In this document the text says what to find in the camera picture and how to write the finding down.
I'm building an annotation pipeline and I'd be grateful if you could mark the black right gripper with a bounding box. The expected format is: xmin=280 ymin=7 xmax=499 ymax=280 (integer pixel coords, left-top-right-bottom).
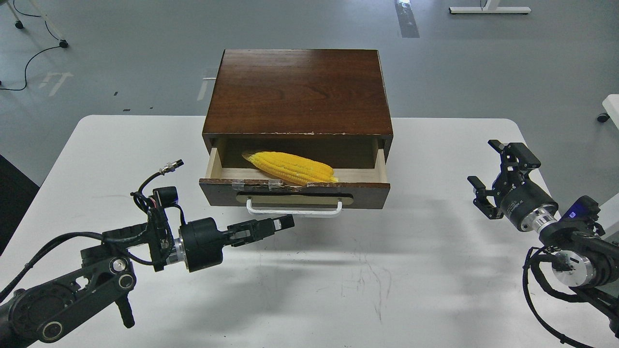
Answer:
xmin=467 ymin=140 xmax=559 ymax=232

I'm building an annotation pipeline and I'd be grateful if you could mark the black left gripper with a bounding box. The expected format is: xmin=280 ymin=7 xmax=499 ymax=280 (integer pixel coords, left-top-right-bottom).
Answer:
xmin=179 ymin=215 xmax=295 ymax=273

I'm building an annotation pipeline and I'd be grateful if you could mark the wooden drawer with white handle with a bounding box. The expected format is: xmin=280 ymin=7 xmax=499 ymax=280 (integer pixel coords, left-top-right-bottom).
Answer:
xmin=199 ymin=147 xmax=391 ymax=211

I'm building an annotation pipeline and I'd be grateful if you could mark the yellow corn cob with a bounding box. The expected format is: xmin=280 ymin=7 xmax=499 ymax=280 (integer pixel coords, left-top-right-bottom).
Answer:
xmin=242 ymin=151 xmax=339 ymax=186

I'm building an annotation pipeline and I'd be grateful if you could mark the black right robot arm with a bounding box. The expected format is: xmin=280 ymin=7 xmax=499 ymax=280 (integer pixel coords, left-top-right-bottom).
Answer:
xmin=467 ymin=140 xmax=619 ymax=348

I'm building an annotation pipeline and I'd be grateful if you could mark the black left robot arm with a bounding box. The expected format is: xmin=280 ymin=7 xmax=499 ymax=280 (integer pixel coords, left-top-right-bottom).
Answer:
xmin=1 ymin=160 xmax=295 ymax=348

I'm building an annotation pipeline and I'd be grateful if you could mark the white furniture with caster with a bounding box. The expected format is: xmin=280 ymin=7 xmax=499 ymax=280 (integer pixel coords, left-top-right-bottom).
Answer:
xmin=596 ymin=93 xmax=619 ymax=126

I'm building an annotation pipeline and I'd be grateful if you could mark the dark wooden cabinet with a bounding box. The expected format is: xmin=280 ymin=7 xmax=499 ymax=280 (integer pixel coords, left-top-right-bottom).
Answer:
xmin=203 ymin=49 xmax=394 ymax=156

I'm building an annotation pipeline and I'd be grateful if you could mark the white table base foot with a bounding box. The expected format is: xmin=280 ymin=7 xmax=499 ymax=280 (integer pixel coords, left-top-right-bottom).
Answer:
xmin=448 ymin=0 xmax=532 ymax=15

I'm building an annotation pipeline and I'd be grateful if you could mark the white stand leg with caster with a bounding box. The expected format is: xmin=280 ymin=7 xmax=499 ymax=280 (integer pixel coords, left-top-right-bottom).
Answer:
xmin=0 ymin=0 xmax=24 ymax=29

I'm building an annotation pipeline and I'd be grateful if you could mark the black floor cable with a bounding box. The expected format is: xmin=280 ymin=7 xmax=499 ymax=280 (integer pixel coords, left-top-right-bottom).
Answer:
xmin=0 ymin=0 xmax=69 ymax=91

